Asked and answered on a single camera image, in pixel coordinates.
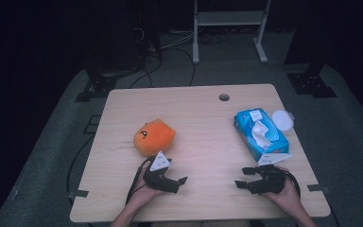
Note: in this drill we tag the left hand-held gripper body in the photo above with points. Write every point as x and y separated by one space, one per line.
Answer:
160 164

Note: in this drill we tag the person's right hand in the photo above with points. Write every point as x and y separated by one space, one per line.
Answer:
285 197

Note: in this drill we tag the white metal stand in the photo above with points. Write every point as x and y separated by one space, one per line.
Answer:
230 18

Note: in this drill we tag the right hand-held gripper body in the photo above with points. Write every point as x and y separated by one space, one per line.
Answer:
267 183

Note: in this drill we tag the white wet wipe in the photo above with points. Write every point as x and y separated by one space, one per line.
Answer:
260 134

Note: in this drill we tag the blue wet wipe pack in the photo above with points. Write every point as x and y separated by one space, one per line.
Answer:
245 126

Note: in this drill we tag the person's left hand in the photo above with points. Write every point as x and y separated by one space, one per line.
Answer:
146 194

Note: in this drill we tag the orange plush toy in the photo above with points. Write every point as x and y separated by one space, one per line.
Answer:
154 138

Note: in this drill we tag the dark tape strip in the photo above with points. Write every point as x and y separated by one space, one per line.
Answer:
78 193
316 188

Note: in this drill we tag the black stand base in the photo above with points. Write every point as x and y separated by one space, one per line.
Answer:
310 83
99 85

